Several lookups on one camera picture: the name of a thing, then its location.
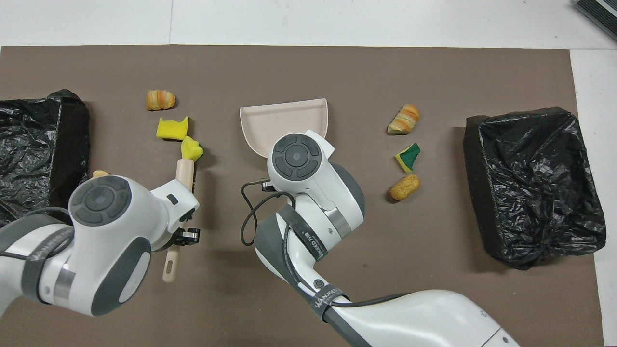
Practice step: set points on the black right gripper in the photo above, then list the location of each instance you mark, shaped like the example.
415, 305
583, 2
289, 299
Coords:
266, 185

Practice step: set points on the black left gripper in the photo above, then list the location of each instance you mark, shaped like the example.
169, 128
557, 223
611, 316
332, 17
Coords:
183, 237

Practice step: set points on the beige brush black bristles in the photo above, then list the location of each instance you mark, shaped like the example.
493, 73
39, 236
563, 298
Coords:
185, 173

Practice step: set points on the beige plastic dustpan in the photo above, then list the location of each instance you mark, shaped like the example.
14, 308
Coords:
284, 123

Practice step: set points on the yellow green sponge wedge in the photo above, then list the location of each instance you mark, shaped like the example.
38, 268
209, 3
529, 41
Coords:
190, 149

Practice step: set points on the pale flaky pastry piece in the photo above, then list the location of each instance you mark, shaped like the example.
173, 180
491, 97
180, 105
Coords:
100, 173

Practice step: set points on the notched yellow sponge piece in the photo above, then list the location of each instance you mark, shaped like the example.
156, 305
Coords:
171, 129

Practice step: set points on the small golden croissant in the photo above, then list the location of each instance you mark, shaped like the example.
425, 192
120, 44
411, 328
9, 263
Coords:
161, 100

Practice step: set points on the round brown bread roll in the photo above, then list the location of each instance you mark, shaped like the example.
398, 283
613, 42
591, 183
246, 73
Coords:
405, 188

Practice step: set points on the green yellow sponge piece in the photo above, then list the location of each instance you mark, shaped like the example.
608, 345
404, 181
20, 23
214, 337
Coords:
409, 157

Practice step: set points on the orange striped croissant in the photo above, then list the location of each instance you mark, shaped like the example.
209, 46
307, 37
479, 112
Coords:
404, 119

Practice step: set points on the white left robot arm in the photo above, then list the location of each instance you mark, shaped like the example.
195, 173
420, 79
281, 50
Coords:
120, 226

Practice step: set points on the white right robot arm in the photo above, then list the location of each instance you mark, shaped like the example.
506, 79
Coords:
328, 193

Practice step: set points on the bin with black bag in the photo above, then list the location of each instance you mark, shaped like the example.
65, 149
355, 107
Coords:
530, 193
29, 135

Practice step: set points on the brown table mat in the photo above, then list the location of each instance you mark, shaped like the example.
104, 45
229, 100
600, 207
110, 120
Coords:
337, 62

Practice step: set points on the grey ribbed device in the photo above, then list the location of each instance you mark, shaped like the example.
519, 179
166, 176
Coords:
600, 12

